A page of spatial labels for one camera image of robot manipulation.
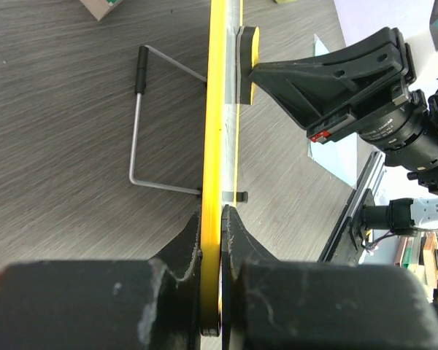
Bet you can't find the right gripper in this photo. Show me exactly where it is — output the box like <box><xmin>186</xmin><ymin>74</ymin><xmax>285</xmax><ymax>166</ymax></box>
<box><xmin>249</xmin><ymin>27</ymin><xmax>438</xmax><ymax>171</ymax></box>

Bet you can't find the orange illustrated book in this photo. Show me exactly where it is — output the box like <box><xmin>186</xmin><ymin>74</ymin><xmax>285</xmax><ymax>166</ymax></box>
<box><xmin>80</xmin><ymin>0</ymin><xmax>122</xmax><ymax>21</ymax></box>

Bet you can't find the teal cutting board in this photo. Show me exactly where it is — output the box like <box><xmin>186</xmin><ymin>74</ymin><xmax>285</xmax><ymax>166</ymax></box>
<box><xmin>306</xmin><ymin>33</ymin><xmax>358</xmax><ymax>189</ymax></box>

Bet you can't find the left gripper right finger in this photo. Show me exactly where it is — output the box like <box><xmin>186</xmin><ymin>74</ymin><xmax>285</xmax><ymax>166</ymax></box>
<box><xmin>221</xmin><ymin>206</ymin><xmax>438</xmax><ymax>349</ymax></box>

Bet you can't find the whiteboard wire stand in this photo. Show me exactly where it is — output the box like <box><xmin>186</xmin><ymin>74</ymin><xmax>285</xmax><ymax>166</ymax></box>
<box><xmin>128</xmin><ymin>44</ymin><xmax>209</xmax><ymax>196</ymax></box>

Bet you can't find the whiteboard with orange frame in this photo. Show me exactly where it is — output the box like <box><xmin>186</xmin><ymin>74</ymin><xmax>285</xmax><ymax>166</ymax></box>
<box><xmin>199</xmin><ymin>1</ymin><xmax>244</xmax><ymax>337</ymax></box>

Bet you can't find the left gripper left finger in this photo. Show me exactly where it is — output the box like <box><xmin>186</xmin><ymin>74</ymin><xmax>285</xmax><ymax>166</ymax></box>
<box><xmin>0</xmin><ymin>211</ymin><xmax>201</xmax><ymax>349</ymax></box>

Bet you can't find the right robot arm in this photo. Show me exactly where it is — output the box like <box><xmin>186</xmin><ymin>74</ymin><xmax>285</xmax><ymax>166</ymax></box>
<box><xmin>248</xmin><ymin>28</ymin><xmax>438</xmax><ymax>236</ymax></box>

